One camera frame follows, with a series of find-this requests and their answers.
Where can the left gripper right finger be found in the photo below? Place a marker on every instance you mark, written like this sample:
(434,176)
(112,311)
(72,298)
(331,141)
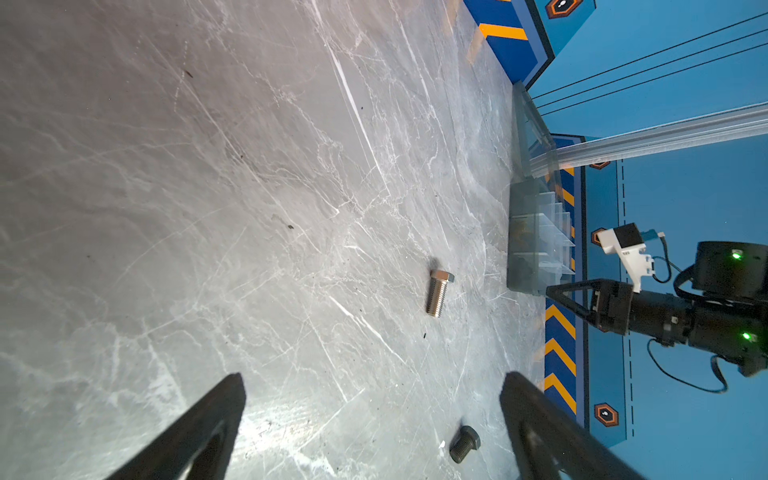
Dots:
(547,443)

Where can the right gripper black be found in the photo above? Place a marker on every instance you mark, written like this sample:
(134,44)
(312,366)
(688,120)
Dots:
(607,303)

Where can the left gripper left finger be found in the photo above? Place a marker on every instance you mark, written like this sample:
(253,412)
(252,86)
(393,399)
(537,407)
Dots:
(199,444)

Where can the black bolt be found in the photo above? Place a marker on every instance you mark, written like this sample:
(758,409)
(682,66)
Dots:
(466,440)

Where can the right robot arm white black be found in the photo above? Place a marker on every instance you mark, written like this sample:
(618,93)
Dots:
(719,305)

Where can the grey plastic organizer box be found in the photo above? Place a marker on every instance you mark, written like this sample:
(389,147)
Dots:
(540,241)

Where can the silver hex bolt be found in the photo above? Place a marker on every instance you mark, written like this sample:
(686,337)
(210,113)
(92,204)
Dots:
(439,281)

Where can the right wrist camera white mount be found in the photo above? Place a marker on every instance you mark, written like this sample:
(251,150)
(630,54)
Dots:
(629,244)

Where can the right aluminium frame post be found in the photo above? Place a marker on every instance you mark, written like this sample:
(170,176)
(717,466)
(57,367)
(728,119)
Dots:
(724,126)

